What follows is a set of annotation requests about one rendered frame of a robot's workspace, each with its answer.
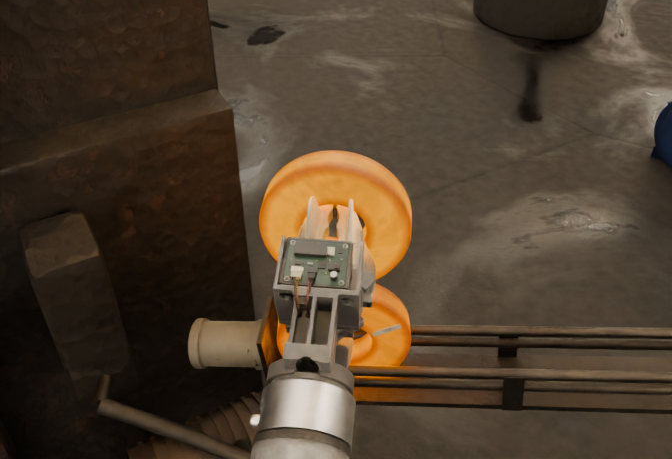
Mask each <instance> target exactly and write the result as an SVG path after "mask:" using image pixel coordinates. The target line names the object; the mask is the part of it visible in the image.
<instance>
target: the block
mask: <svg viewBox="0 0 672 459"><path fill-rule="evenodd" d="M17 238H18V242H19V245H20V248H21V252H22V255H23V259H24V262H25V266H26V269H27V272H28V276H29V279H30V282H31V284H32V287H33V289H34V292H35V295H36V297H37V300H38V302H39V305H40V307H41V310H42V312H43V315H44V318H45V320H46V323H47V325H48V328H49V330H50V333H51V336H52V338H53V341H54V343H55V346H56V348H57V351H58V353H59V356H60V359H61V361H62V364H63V366H64V369H65V371H66V374H67V376H68V379H69V382H70V384H71V387H72V389H73V392H74V394H75V397H76V399H77V400H78V401H79V402H81V403H82V404H89V403H91V402H93V398H94V393H95V388H96V383H97V380H98V378H99V377H101V376H102V375H110V376H111V377H112V378H113V383H112V388H111V394H114V393H116V392H119V391H121V390H124V389H126V388H129V387H131V386H133V385H134V384H135V383H136V381H137V371H136V367H135V364H134V360H133V357H132V353H131V350H130V346H129V343H128V339H127V336H126V332H125V329H124V325H123V322H122V318H121V315H120V311H119V308H118V304H117V301H116V298H115V294H114V291H113V287H112V284H111V280H110V277H109V273H108V270H107V266H106V263H105V259H104V256H103V253H102V251H101V248H100V246H99V244H98V241H97V239H96V236H95V234H94V232H93V229H92V227H91V225H90V222H89V220H88V218H87V216H86V215H85V214H84V213H83V212H82V211H81V210H73V211H70V212H66V213H63V214H60V215H56V216H53V217H50V218H46V219H43V220H40V221H36V222H33V223H30V224H26V225H24V226H22V227H21V228H19V231H18V237H17ZM111 394H110V395H111Z"/></svg>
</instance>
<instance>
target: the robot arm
mask: <svg viewBox="0 0 672 459"><path fill-rule="evenodd" d="M335 211H336V218H337V219H338V223H337V225H336V228H337V237H338V239H339V241H338V240H325V239H326V238H327V237H328V235H329V223H330V221H331V220H332V219H333V217H335ZM375 279H376V267H375V263H374V260H373V258H372V256H371V254H370V252H369V250H368V248H367V246H366V244H365V241H364V233H363V229H362V227H361V224H360V222H359V219H358V216H357V214H356V212H355V211H353V200H352V199H349V206H348V208H347V207H345V206H341V205H323V206H320V207H319V206H318V204H317V201H316V199H315V197H314V196H312V197H311V198H310V199H309V202H308V208H307V219H306V220H305V222H304V223H303V225H302V226H301V229H300V232H299V235H298V237H288V238H287V240H286V236H282V239H281V245H280V250H279V256H278V261H277V267H276V272H275V278H274V283H273V293H274V298H275V303H276V308H277V313H278V319H279V324H285V325H286V333H289V339H288V342H285V346H284V352H283V358H282V359H280V360H277V361H275V362H273V363H272V364H271V365H270V366H269V368H268V374H267V380H266V386H265V387H264V389H263V392H262V398H261V404H260V410H261V413H260V415H257V414H253V415H251V417H250V421H249V423H250V426H251V427H254V428H256V432H255V437H254V441H253V446H252V451H251V457H250V459H349V458H350V452H351V447H352V436H353V426H354V415H355V405H356V402H355V399H354V397H353V391H354V381H355V378H354V376H353V374H352V373H351V372H350V371H349V370H348V366H349V364H350V362H351V359H352V350H353V339H352V338H354V332H355V331H357V330H359V329H360V328H362V327H363V326H364V318H363V317H361V316H362V313H363V307H368V308H371V307H372V306H373V300H372V294H373V292H374V288H375Z"/></svg>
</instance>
